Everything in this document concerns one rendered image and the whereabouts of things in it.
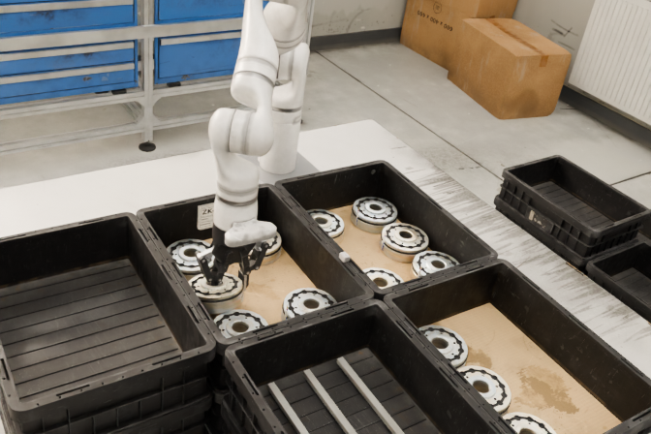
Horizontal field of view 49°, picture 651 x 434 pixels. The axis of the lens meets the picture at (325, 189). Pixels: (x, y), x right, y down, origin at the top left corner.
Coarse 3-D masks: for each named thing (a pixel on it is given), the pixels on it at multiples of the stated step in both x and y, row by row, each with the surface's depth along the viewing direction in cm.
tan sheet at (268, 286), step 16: (208, 240) 148; (288, 256) 147; (256, 272) 141; (272, 272) 142; (288, 272) 142; (256, 288) 137; (272, 288) 138; (288, 288) 138; (256, 304) 133; (272, 304) 134; (272, 320) 130
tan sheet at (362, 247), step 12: (348, 216) 162; (348, 228) 158; (348, 240) 154; (360, 240) 155; (372, 240) 155; (348, 252) 151; (360, 252) 151; (372, 252) 152; (360, 264) 147; (372, 264) 148; (384, 264) 148; (396, 264) 149; (408, 264) 150; (408, 276) 146
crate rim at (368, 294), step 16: (272, 192) 148; (144, 208) 137; (160, 208) 138; (288, 208) 144; (144, 224) 133; (304, 224) 140; (160, 240) 129; (320, 240) 136; (336, 256) 132; (176, 272) 123; (352, 272) 129; (368, 288) 126; (336, 304) 121; (352, 304) 121; (288, 320) 116; (304, 320) 117; (240, 336) 112; (224, 352) 111
